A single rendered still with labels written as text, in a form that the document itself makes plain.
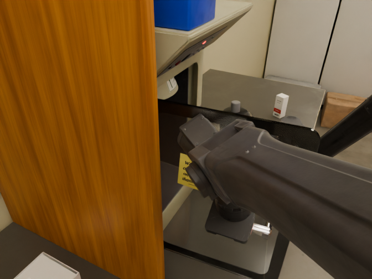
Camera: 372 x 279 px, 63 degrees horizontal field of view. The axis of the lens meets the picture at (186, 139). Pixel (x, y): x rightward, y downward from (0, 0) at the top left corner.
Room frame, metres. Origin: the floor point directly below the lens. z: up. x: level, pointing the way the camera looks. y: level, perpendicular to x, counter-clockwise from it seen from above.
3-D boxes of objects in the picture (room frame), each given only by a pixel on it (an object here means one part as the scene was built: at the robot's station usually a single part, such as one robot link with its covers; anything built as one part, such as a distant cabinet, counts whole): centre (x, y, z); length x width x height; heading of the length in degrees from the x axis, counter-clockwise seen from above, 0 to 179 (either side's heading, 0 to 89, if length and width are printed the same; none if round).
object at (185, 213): (0.44, -0.06, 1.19); 0.30 x 0.01 x 0.40; 69
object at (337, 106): (2.85, -1.66, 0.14); 0.41 x 0.33 x 0.29; 70
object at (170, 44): (0.61, -0.02, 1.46); 0.32 x 0.12 x 0.10; 154
